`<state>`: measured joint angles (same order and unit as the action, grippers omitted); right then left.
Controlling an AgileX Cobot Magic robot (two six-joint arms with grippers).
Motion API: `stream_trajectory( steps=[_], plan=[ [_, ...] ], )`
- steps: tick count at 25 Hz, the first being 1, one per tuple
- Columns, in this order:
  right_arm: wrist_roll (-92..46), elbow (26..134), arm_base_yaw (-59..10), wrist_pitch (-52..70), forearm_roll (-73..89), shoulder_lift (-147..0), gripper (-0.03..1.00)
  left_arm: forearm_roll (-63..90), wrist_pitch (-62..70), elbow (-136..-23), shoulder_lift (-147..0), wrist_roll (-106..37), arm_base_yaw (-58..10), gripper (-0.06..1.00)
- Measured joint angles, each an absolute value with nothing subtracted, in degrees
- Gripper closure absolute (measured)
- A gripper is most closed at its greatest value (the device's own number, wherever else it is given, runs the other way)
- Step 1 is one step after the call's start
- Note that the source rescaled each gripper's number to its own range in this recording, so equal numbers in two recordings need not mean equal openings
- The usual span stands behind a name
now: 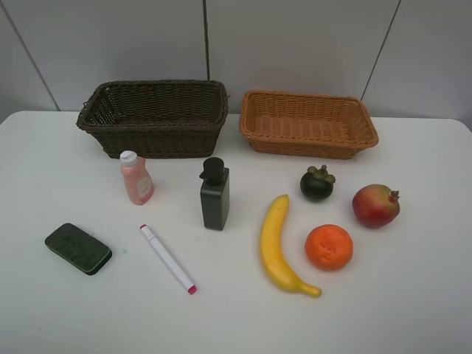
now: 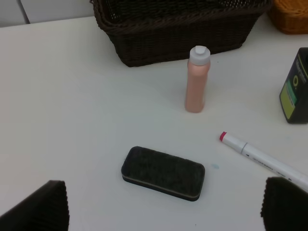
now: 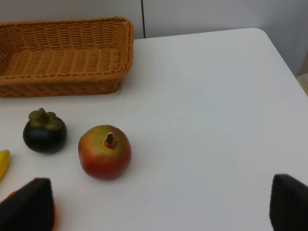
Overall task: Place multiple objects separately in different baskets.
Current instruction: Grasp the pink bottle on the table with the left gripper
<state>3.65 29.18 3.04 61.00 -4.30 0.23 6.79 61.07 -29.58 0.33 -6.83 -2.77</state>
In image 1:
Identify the dark green pump bottle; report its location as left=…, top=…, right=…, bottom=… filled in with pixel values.
left=199, top=157, right=230, bottom=231

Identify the yellow banana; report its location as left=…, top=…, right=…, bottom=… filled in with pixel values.
left=259, top=194, right=322, bottom=298

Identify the dark mangosteen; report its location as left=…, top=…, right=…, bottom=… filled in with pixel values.
left=299, top=164, right=336, bottom=202

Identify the pink bottle white cap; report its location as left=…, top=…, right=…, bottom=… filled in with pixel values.
left=119, top=150, right=154, bottom=205

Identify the white marker pink cap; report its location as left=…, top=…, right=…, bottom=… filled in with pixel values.
left=140, top=224, right=197, bottom=295

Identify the orange tangerine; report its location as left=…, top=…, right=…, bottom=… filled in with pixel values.
left=305, top=224, right=353, bottom=271

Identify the red pomegranate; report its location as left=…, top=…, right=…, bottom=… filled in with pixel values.
left=352, top=184, right=400, bottom=229

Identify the green whiteboard eraser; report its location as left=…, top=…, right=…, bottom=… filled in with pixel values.
left=44, top=223, right=113, bottom=276

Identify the light orange wicker basket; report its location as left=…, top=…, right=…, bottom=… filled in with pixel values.
left=239, top=90, right=379, bottom=159

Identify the dark brown wicker basket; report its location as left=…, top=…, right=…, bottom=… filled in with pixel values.
left=77, top=80, right=228, bottom=159

